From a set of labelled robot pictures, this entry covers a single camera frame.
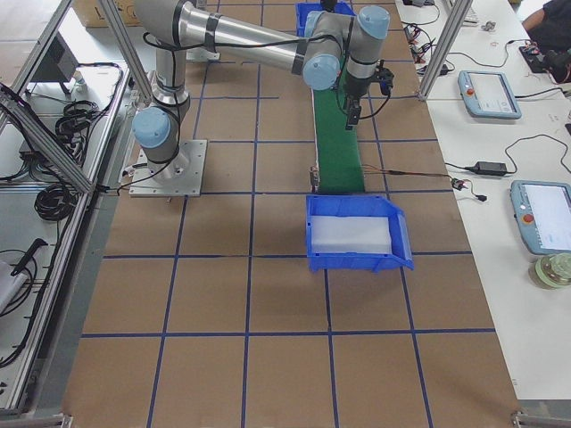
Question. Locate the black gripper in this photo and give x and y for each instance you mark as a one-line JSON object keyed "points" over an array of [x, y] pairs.
{"points": [[355, 89]]}

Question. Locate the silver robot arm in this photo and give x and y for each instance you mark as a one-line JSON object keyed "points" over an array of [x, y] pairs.
{"points": [[335, 50]]}

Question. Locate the green conveyor belt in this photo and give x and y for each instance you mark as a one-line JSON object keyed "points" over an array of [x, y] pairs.
{"points": [[337, 168]]}

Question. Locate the blue bin on right side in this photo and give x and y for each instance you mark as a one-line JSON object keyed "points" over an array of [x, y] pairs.
{"points": [[359, 232]]}

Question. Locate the far teach pendant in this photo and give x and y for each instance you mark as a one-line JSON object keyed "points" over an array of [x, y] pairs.
{"points": [[488, 95]]}

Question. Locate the teach pendant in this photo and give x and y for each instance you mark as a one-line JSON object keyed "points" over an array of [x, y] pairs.
{"points": [[542, 213], [488, 95]]}

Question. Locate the black power adapter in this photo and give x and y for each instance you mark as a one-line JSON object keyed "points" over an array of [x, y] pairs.
{"points": [[488, 168]]}

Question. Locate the near teach pendant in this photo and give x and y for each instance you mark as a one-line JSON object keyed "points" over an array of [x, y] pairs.
{"points": [[542, 213]]}

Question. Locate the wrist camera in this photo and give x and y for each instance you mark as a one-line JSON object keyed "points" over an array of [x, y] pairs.
{"points": [[384, 78]]}

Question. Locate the aluminium frame post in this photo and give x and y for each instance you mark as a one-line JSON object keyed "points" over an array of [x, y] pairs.
{"points": [[450, 31]]}

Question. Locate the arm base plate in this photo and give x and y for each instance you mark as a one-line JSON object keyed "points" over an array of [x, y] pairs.
{"points": [[182, 177]]}

